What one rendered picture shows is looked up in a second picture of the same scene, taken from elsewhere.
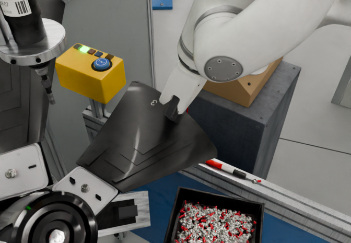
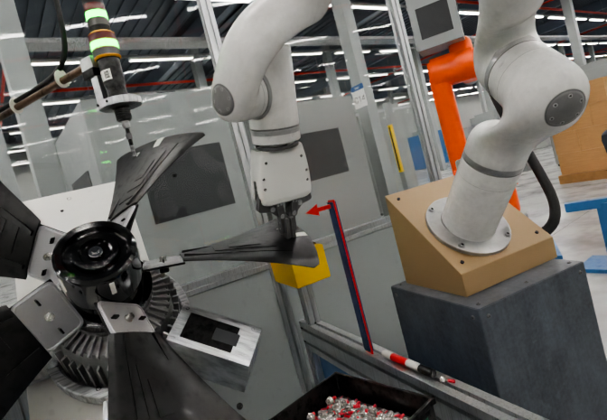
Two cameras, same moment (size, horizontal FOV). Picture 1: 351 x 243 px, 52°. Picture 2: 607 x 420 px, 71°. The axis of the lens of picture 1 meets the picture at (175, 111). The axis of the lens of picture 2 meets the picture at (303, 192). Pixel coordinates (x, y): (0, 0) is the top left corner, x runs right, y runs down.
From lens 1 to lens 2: 0.66 m
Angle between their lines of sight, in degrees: 54
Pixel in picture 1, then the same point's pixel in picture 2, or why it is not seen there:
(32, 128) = (137, 195)
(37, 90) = (154, 175)
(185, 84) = (255, 163)
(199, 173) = (388, 381)
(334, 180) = not seen: outside the picture
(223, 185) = not seen: hidden behind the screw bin
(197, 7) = not seen: hidden behind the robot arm
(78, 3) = (353, 247)
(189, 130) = (297, 244)
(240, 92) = (451, 275)
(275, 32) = (231, 48)
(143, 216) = (244, 351)
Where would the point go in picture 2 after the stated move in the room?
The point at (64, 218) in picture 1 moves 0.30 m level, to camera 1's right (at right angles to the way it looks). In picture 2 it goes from (109, 241) to (247, 211)
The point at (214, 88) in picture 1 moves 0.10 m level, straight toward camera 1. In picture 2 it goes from (429, 280) to (407, 296)
